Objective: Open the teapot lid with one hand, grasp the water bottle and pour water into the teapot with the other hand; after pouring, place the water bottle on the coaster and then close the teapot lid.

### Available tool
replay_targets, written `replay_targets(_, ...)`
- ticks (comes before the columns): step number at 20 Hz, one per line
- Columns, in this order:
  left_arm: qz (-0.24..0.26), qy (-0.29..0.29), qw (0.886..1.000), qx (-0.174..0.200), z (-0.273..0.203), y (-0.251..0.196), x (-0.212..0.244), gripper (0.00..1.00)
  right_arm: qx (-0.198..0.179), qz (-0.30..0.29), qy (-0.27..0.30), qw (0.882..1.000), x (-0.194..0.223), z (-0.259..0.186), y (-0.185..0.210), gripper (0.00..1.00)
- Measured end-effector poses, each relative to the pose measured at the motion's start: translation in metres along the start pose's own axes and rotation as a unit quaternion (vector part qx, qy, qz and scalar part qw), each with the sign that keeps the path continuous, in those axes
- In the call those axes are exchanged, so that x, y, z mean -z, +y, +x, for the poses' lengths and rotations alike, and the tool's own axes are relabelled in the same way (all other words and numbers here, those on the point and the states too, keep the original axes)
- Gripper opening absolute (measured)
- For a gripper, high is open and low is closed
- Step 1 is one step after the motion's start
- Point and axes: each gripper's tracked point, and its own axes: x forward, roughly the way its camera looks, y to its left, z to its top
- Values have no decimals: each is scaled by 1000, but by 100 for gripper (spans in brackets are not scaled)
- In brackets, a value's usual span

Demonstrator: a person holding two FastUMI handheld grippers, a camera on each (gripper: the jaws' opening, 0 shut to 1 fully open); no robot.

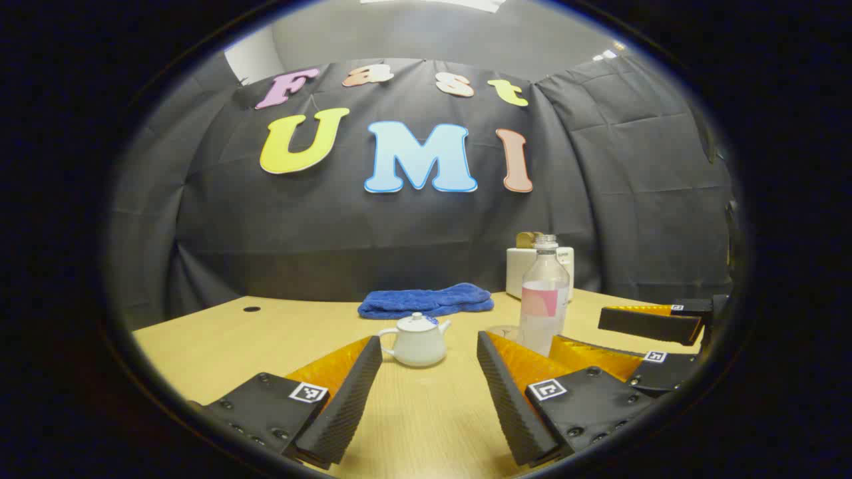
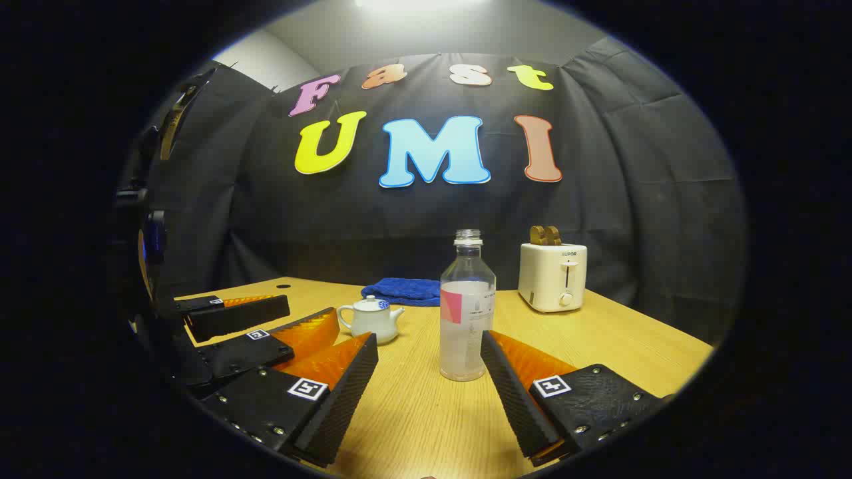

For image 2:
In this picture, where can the brown bread slice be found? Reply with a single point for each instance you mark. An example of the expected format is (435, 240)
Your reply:
(554, 236)
(537, 235)

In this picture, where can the ceiling light strip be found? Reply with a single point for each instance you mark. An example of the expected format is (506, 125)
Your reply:
(419, 2)

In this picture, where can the black backdrop cloth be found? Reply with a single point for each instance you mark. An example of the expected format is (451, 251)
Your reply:
(399, 226)

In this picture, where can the clear plastic water bottle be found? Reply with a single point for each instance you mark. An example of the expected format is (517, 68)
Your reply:
(466, 332)

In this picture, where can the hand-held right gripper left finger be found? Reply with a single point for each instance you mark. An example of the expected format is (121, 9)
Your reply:
(346, 399)

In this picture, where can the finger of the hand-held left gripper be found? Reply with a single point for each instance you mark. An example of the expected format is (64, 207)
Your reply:
(239, 356)
(233, 318)

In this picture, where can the blue folded towel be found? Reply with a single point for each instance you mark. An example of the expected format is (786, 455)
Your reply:
(406, 291)

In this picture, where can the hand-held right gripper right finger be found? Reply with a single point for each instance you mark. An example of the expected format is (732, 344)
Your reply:
(516, 399)

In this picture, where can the white toaster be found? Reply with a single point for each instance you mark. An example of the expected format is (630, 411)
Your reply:
(546, 279)

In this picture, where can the white ceramic teacup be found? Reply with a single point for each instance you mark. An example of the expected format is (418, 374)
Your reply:
(373, 326)

